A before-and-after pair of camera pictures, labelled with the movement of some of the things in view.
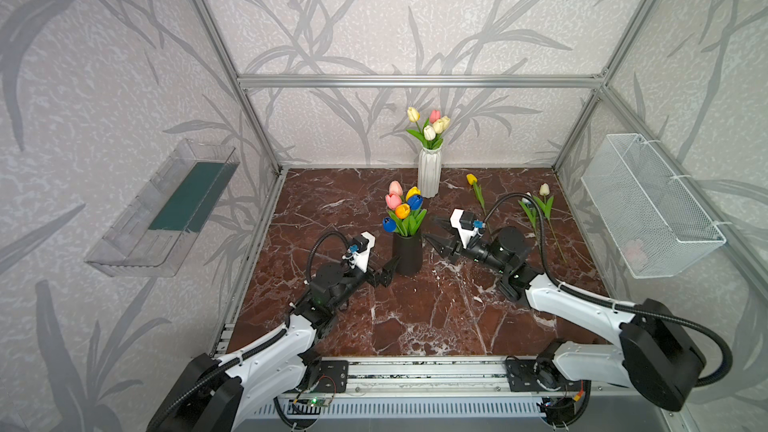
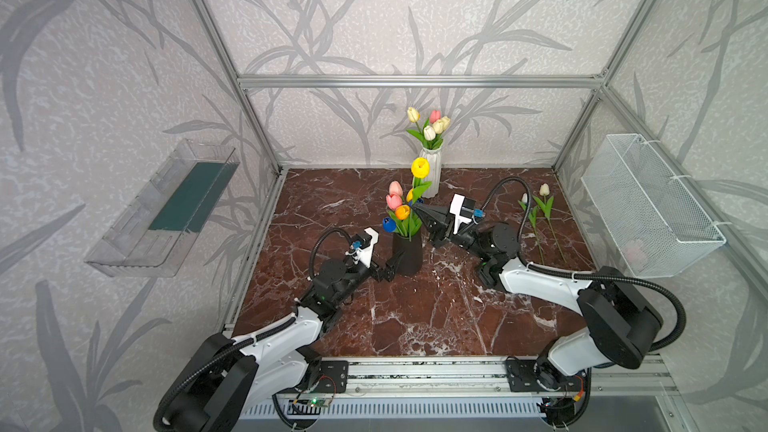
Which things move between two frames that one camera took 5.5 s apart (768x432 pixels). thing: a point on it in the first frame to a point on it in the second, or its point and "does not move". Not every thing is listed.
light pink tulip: (395, 188) does not move
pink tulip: (393, 201) does not move
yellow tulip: (472, 179) to (420, 169)
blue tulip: (389, 225) does not move
